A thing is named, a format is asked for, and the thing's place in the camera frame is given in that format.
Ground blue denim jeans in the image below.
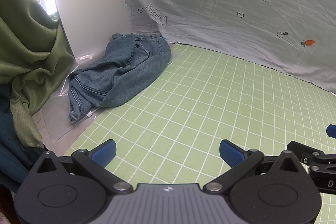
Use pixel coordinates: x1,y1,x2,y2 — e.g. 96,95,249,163
68,34,171,123

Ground clear plastic storage bag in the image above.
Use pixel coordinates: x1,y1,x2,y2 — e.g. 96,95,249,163
32,52,185,144

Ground green grid cutting mat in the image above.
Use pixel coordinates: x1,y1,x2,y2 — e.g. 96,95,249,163
62,45,335,185

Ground dark blue fabric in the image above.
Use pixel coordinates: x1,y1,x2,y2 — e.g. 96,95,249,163
1,84,46,193

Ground green curtain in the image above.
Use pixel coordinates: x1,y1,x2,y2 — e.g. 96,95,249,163
1,0,74,148

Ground grey carrot print sheet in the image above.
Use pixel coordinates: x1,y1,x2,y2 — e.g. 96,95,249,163
125,0,335,92

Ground white upright board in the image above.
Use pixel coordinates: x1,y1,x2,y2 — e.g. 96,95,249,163
55,0,131,57

